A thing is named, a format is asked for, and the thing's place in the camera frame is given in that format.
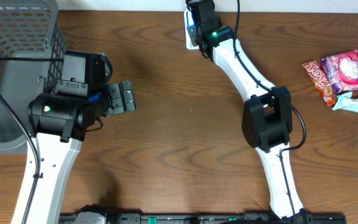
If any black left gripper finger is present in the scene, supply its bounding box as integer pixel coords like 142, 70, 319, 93
121, 80, 136, 112
106, 83, 124, 116

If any red snack bar wrapper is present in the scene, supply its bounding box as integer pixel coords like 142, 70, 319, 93
302, 60, 337, 106

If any red purple pad packet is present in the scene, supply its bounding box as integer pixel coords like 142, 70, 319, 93
319, 50, 358, 94

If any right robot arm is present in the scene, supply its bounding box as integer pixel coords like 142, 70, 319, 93
185, 0, 307, 223

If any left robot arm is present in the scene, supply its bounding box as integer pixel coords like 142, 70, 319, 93
12, 50, 136, 223

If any white barcode scanner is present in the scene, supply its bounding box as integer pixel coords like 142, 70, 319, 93
183, 9, 199, 50

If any grey plastic mesh basket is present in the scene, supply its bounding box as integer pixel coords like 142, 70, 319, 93
0, 0, 67, 154

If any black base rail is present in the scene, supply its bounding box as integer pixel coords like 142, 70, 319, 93
59, 212, 347, 224

